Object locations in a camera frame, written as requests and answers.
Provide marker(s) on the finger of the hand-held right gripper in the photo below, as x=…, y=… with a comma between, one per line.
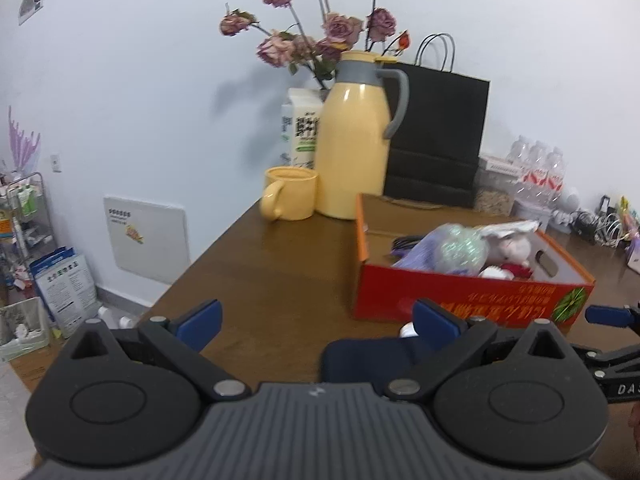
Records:
x=607, y=316
x=607, y=357

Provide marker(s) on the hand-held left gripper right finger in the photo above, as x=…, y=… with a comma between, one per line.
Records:
x=435, y=324

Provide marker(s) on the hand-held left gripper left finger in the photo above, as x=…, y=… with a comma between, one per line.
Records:
x=202, y=322

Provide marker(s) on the red cardboard box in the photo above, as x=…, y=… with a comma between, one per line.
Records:
x=475, y=297

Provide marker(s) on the purple knitted cloth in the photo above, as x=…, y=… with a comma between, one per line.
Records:
x=415, y=257

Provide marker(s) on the navy zip pouch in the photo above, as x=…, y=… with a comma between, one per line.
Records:
x=365, y=362

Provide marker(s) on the red green ribbon bow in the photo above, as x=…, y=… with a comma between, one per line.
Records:
x=517, y=271

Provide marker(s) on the yellow white hamster plush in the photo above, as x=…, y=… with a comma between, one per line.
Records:
x=515, y=245

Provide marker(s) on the small white charm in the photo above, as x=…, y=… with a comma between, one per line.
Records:
x=407, y=330

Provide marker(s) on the white robot figurine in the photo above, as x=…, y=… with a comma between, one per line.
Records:
x=567, y=205

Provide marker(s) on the clear lidded food container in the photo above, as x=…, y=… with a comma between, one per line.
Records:
x=495, y=185

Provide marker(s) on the yellow mug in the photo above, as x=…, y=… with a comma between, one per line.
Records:
x=295, y=195

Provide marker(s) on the yellow thermos jug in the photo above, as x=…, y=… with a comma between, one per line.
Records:
x=352, y=150

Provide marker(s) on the black paper bag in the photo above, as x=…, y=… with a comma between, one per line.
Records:
x=440, y=130

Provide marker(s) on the white milk carton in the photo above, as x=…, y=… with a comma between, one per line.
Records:
x=300, y=130

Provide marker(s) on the purple dried flower stems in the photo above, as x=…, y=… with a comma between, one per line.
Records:
x=22, y=145

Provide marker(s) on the dried rose bouquet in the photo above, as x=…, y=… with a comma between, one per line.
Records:
x=320, y=35

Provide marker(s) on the white wall panel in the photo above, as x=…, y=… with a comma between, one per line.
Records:
x=150, y=240

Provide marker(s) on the white wall outlet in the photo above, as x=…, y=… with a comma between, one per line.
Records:
x=55, y=163

